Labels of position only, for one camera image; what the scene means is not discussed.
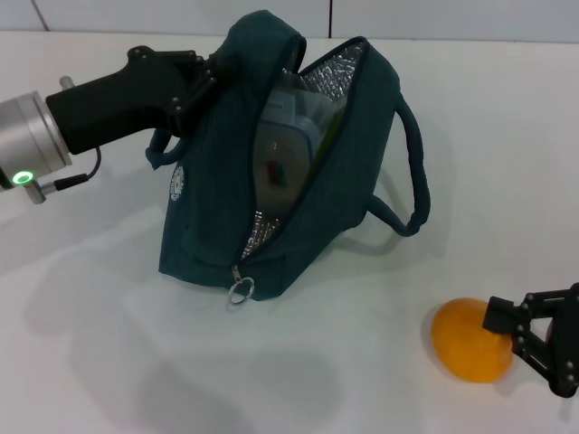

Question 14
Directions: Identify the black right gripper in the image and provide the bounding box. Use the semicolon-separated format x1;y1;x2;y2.
481;281;579;400

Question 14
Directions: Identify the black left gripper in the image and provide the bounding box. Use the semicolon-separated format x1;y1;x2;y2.
44;44;237;156

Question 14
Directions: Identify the orange-yellow pear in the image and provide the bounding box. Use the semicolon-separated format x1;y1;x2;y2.
430;297;515;385

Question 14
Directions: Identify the clear blue-rimmed plastic food container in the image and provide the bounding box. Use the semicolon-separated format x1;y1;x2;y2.
252;67;338;214

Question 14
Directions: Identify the dark teal insulated lunch bag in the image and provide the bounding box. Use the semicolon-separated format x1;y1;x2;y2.
144;11;432;303

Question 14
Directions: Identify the metal zipper pull ring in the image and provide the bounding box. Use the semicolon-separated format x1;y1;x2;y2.
226;276;256;309

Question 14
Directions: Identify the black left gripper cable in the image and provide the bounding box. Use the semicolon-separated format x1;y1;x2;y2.
40;146;102;192

